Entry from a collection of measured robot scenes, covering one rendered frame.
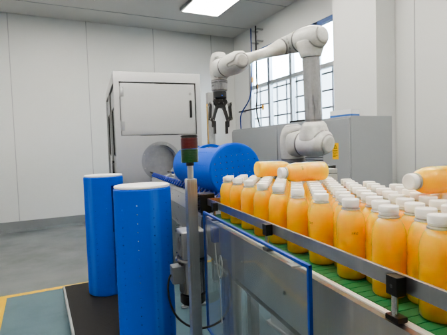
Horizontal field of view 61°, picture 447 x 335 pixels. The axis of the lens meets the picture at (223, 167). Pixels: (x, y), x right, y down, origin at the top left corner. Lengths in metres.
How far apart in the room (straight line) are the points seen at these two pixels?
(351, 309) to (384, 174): 2.91
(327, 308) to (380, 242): 0.20
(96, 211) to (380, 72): 3.28
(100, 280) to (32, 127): 4.19
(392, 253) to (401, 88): 3.95
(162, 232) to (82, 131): 5.08
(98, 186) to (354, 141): 2.11
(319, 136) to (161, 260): 1.11
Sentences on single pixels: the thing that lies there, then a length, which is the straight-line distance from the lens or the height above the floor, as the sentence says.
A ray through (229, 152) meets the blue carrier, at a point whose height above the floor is 1.18.
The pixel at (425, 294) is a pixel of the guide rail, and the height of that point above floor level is 0.96.
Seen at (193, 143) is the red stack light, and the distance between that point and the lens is 1.37.
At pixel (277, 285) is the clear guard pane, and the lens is 1.02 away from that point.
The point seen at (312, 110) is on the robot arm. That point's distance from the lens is 2.30.
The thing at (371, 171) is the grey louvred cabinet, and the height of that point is 0.95.
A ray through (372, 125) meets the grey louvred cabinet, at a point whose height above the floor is 1.36.
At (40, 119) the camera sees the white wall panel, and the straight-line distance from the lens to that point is 6.81.
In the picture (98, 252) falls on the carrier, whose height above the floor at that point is 0.48.
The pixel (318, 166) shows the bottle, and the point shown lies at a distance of 1.37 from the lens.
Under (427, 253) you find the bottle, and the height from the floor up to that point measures 1.02.
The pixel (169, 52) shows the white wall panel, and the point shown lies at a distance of 7.39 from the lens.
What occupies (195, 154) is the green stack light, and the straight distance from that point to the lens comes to 1.37.
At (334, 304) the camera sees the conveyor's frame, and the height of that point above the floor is 0.87.
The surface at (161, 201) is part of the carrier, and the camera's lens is 1.86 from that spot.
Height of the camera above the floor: 1.21
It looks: 3 degrees down
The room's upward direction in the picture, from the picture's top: 2 degrees counter-clockwise
